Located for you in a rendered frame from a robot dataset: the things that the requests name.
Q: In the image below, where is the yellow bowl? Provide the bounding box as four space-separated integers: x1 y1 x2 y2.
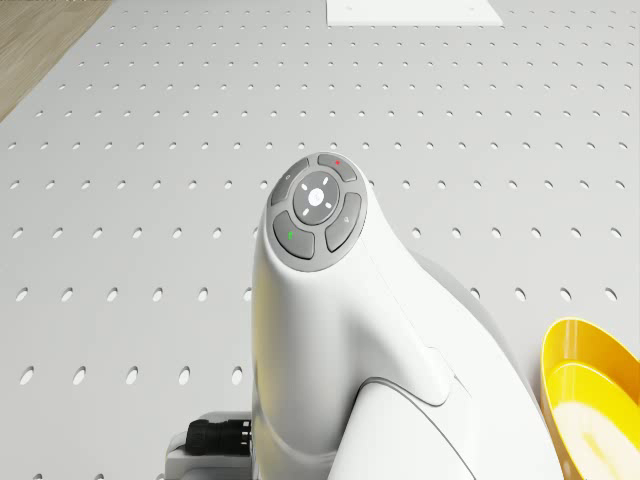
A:
538 315 640 480

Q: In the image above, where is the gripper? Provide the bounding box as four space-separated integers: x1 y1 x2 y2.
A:
164 410 253 480

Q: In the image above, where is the white board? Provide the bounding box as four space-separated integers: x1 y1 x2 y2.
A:
325 0 505 28

